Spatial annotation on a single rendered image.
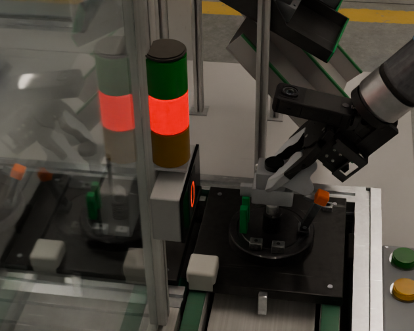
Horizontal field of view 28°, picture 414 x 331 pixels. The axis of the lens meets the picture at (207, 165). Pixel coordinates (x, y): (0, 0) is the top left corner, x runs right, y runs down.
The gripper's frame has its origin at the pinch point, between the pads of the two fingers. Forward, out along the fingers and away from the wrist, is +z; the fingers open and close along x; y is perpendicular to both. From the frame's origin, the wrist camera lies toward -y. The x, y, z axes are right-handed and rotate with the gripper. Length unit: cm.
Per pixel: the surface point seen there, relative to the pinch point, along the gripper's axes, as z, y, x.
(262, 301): 10.8, 9.9, -13.4
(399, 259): -3.7, 24.6, -2.8
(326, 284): 3.6, 16.2, -9.8
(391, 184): 4.7, 32.6, 30.9
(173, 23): 73, 0, 150
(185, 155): -7.4, -18.0, -20.1
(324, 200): -2.7, 9.0, -1.0
